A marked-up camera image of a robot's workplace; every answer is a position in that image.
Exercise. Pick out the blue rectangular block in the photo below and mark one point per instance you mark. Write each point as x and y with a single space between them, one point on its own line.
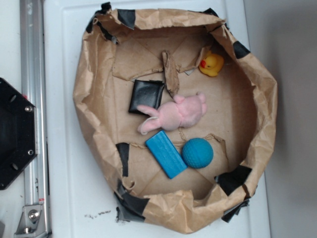
166 154

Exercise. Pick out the brown paper bag bin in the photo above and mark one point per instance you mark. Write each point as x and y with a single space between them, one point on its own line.
121 46

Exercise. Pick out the pink plush bunny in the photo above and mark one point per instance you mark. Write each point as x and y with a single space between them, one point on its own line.
181 112

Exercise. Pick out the black square pouch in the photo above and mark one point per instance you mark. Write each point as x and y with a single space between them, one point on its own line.
147 93

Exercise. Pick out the blue dimpled ball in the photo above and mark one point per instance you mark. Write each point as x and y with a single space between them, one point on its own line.
197 153

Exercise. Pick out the yellow rubber duck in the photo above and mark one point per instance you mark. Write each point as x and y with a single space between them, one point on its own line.
211 64

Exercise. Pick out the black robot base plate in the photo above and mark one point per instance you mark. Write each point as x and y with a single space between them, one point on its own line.
17 134

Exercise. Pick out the aluminium extrusion rail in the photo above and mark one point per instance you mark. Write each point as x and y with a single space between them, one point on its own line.
36 174

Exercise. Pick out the metal corner bracket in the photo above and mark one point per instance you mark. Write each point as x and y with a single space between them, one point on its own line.
32 223

